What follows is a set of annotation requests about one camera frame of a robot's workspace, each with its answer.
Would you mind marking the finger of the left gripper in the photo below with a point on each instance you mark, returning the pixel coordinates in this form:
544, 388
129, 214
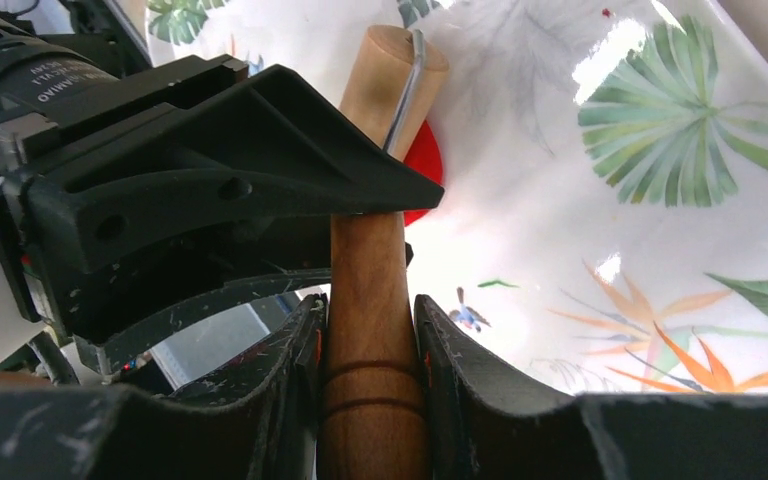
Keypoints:
266, 147
141, 284

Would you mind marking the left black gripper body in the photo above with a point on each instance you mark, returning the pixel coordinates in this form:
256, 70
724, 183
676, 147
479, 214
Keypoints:
45, 87

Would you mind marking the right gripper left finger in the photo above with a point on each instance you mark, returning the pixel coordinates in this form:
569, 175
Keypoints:
253, 418

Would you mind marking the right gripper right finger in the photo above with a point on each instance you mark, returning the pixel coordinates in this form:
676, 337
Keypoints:
488, 420

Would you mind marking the wooden rolling pin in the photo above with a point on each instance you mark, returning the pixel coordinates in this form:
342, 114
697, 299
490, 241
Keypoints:
373, 422

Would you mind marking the red dough piece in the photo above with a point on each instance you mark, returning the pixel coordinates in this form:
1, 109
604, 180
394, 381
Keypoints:
424, 155

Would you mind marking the white leaf pattern tray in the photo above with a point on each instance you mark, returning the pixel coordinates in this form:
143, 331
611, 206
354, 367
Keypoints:
605, 163

